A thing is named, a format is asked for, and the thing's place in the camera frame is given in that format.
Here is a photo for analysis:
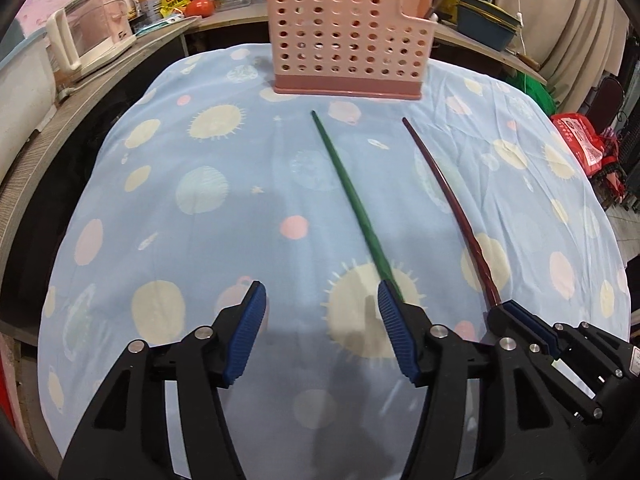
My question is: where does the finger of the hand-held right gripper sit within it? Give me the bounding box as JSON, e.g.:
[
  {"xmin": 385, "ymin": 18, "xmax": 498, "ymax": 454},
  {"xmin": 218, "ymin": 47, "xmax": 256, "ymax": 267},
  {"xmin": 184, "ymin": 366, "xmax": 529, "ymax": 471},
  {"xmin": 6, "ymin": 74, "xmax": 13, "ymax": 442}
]
[
  {"xmin": 506, "ymin": 300, "xmax": 627, "ymax": 362},
  {"xmin": 486, "ymin": 305, "xmax": 554, "ymax": 362}
]

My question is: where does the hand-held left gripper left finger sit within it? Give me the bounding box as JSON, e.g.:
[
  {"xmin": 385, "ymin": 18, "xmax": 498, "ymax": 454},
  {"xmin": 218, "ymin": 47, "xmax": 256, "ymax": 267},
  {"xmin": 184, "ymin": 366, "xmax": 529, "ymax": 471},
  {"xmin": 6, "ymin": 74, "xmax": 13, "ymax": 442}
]
[{"xmin": 59, "ymin": 280, "xmax": 267, "ymax": 480}]

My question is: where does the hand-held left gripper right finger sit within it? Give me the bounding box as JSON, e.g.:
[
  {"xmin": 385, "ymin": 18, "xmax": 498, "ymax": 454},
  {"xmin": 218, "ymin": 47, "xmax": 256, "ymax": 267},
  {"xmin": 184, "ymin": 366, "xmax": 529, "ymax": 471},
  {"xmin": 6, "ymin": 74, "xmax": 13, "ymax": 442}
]
[{"xmin": 376, "ymin": 280, "xmax": 594, "ymax": 480}]

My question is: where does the dark red chopstick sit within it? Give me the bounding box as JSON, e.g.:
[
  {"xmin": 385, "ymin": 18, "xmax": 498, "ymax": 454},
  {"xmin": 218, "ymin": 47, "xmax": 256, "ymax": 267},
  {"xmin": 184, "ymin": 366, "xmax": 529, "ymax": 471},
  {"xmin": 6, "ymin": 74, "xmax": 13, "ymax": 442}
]
[{"xmin": 401, "ymin": 116, "xmax": 503, "ymax": 308}]

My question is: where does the green chopstick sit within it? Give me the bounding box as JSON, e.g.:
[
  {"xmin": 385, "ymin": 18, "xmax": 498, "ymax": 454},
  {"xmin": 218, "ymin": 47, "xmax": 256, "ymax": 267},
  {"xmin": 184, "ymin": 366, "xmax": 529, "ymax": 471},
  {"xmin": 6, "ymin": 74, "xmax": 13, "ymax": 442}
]
[{"xmin": 310, "ymin": 110, "xmax": 406, "ymax": 306}]

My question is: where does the pink perforated utensil holder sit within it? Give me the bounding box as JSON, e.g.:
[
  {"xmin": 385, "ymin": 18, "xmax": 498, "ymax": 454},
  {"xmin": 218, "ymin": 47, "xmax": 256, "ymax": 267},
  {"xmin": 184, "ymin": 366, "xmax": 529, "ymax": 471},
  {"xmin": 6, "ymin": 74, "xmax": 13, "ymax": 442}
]
[{"xmin": 262, "ymin": 0, "xmax": 438, "ymax": 100}]

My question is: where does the blue printed blanket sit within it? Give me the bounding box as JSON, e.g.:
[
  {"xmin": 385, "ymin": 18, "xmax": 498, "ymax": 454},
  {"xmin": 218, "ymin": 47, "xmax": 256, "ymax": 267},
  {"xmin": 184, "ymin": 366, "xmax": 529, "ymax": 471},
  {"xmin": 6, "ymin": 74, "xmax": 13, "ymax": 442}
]
[{"xmin": 37, "ymin": 42, "xmax": 631, "ymax": 480}]

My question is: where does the red plastic bag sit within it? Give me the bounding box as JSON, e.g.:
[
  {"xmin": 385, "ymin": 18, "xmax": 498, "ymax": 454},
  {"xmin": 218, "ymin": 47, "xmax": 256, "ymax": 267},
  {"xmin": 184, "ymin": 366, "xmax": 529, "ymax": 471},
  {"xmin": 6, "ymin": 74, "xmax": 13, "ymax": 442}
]
[{"xmin": 550, "ymin": 112, "xmax": 608, "ymax": 178}]

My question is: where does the green plastic bag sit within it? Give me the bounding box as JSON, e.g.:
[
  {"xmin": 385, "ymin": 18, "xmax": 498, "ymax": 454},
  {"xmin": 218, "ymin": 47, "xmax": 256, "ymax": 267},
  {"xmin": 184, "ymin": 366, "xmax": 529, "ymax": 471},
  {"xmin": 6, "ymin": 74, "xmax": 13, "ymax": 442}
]
[{"xmin": 505, "ymin": 67, "xmax": 558, "ymax": 116}]

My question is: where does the wood-grain side counter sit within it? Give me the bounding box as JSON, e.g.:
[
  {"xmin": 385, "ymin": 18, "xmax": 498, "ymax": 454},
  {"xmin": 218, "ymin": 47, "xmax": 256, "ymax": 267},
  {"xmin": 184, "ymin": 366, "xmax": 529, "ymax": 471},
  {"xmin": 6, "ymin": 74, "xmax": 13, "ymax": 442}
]
[{"xmin": 0, "ymin": 15, "xmax": 201, "ymax": 281}]

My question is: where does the blue square bowl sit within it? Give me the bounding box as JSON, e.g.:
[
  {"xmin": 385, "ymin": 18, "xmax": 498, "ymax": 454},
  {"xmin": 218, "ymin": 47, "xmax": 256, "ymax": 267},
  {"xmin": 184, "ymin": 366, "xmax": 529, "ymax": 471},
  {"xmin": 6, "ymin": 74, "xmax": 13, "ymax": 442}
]
[{"xmin": 456, "ymin": 2, "xmax": 516, "ymax": 52}]

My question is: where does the beige curtain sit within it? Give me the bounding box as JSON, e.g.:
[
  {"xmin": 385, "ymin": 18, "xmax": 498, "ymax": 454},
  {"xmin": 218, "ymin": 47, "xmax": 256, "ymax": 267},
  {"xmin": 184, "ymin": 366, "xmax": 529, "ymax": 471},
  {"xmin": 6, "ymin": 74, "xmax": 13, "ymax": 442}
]
[{"xmin": 492, "ymin": 0, "xmax": 631, "ymax": 121}]

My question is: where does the yellow square bowl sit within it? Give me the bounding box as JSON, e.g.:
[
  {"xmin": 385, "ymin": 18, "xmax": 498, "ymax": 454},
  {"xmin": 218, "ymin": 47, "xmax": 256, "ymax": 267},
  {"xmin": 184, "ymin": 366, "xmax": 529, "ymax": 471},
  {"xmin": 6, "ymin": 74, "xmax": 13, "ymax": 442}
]
[{"xmin": 457, "ymin": 0, "xmax": 521, "ymax": 26}]

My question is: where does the white foam box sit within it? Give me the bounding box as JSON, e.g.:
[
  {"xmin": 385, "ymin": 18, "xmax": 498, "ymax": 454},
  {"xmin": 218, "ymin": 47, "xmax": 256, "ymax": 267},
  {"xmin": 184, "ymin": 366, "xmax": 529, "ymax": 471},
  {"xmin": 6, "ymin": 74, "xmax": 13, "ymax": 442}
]
[{"xmin": 0, "ymin": 55, "xmax": 58, "ymax": 176}]

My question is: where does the wooden desk grey top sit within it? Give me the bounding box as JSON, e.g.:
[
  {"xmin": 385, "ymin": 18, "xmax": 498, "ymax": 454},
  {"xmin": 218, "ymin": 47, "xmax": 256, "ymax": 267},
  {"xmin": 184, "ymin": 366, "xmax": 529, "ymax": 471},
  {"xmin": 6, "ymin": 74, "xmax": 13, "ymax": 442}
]
[{"xmin": 182, "ymin": 5, "xmax": 548, "ymax": 86}]

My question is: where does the wet wipes pack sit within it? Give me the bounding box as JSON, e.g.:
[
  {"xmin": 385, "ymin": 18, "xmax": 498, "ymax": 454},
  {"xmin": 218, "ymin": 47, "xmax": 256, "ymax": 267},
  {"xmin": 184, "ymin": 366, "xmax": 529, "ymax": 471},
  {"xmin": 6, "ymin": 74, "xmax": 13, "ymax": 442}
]
[{"xmin": 134, "ymin": 15, "xmax": 183, "ymax": 36}]

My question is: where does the glass kettle white base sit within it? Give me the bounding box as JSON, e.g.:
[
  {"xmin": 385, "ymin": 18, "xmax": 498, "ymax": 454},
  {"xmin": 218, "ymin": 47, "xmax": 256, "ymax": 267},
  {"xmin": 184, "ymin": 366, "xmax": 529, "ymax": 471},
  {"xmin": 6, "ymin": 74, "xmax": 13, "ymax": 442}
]
[{"xmin": 46, "ymin": 0, "xmax": 138, "ymax": 78}]

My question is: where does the light blue container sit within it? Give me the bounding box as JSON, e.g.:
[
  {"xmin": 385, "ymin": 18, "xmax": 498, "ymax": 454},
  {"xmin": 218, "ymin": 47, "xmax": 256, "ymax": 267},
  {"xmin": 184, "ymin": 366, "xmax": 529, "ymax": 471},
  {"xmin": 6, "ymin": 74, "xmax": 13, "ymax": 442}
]
[{"xmin": 0, "ymin": 35, "xmax": 48, "ymax": 71}]

